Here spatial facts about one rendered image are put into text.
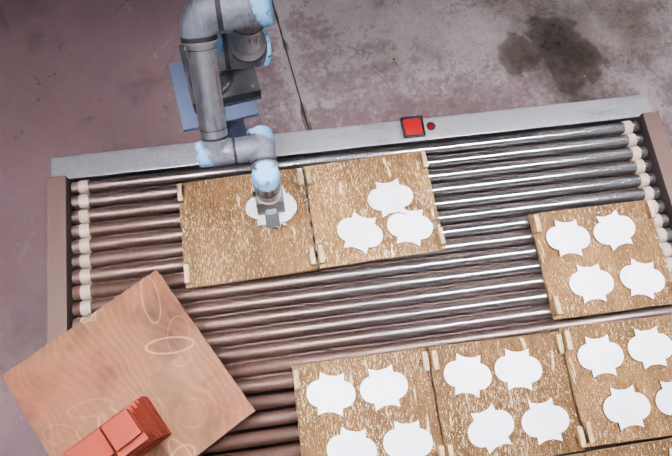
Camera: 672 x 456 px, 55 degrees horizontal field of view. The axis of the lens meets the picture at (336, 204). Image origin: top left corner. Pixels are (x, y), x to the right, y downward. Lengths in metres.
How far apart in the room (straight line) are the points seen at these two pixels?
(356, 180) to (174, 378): 0.84
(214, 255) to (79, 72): 1.73
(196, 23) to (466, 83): 2.01
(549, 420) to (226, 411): 0.94
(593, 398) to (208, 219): 1.31
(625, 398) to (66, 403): 1.62
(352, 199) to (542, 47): 1.87
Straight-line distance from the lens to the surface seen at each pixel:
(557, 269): 2.20
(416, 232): 2.10
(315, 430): 1.99
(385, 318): 2.05
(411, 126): 2.25
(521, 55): 3.63
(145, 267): 2.12
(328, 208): 2.10
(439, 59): 3.50
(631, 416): 2.21
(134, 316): 1.97
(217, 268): 2.06
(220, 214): 2.11
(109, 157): 2.27
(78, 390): 1.99
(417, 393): 2.02
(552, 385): 2.13
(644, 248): 2.34
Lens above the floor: 2.93
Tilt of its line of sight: 71 degrees down
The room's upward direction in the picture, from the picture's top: 8 degrees clockwise
